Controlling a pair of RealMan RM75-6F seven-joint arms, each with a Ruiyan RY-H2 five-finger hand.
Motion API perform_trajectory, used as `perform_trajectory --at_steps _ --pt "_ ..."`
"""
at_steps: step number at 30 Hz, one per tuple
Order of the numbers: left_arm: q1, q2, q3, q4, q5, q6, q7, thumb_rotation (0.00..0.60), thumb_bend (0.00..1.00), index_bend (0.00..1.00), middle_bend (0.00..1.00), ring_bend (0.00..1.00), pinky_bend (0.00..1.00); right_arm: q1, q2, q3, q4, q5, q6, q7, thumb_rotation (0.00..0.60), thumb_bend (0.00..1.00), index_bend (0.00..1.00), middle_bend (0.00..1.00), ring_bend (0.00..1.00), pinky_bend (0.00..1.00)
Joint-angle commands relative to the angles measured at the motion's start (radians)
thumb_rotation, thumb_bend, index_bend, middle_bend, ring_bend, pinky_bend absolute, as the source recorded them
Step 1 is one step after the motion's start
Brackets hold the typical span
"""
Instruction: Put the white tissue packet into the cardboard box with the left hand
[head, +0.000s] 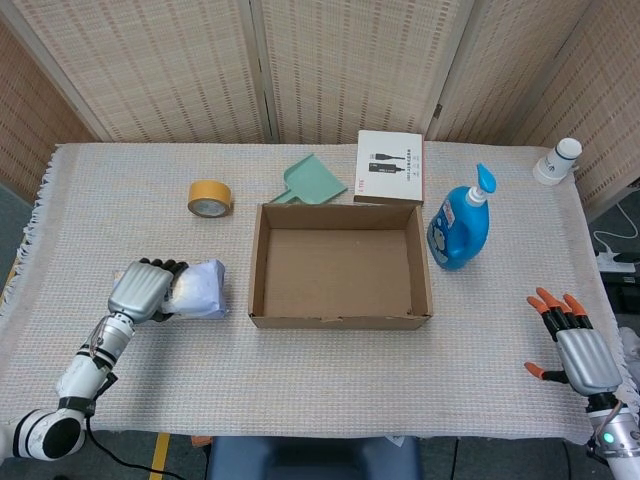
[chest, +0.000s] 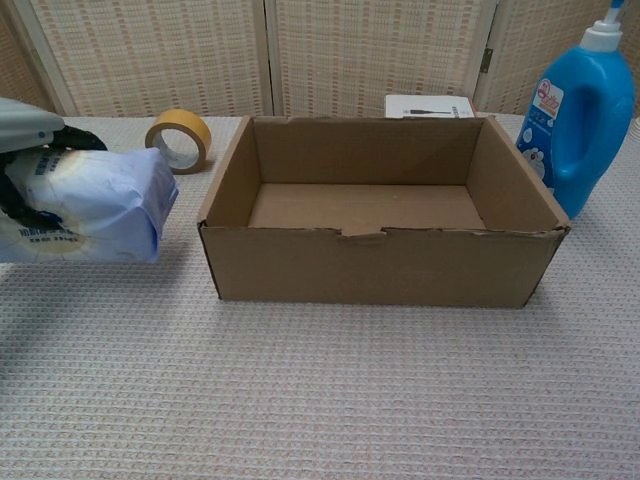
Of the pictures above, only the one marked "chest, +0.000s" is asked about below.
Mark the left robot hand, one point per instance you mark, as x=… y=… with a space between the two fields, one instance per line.
x=22 y=127

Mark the beige woven tablecloth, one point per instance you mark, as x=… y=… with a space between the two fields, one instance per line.
x=320 y=390

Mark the woven folding screen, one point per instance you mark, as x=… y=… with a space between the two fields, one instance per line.
x=320 y=55

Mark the small white printed box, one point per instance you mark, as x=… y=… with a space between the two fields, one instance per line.
x=425 y=107

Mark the metal screen hinge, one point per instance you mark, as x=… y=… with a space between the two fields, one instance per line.
x=488 y=60

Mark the brown packing tape roll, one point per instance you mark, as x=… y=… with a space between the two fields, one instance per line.
x=192 y=131

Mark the blue tissue pack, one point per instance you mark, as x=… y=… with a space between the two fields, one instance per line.
x=100 y=205

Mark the blue detergent bottle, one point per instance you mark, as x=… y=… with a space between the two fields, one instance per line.
x=597 y=130

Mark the open brown cardboard box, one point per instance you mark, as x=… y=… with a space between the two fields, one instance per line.
x=370 y=260

